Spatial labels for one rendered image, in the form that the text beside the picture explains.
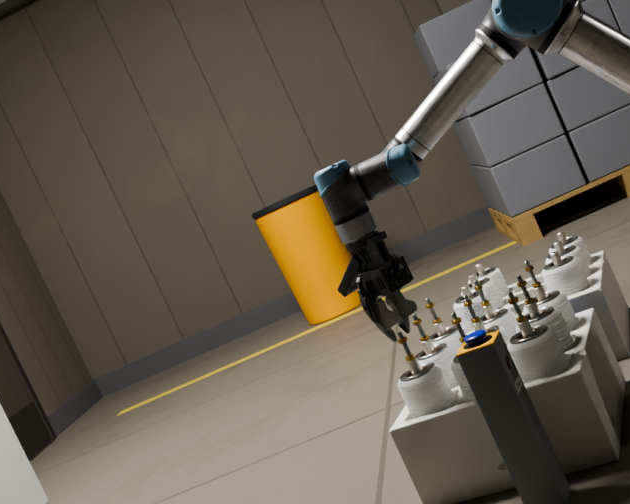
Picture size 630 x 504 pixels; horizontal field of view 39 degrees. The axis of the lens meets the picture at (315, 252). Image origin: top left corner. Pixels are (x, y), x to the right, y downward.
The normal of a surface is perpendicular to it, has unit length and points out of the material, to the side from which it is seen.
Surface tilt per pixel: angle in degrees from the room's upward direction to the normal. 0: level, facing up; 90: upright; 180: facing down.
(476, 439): 90
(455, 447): 90
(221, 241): 90
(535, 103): 90
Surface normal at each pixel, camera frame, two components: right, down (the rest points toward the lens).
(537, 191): -0.06, 0.11
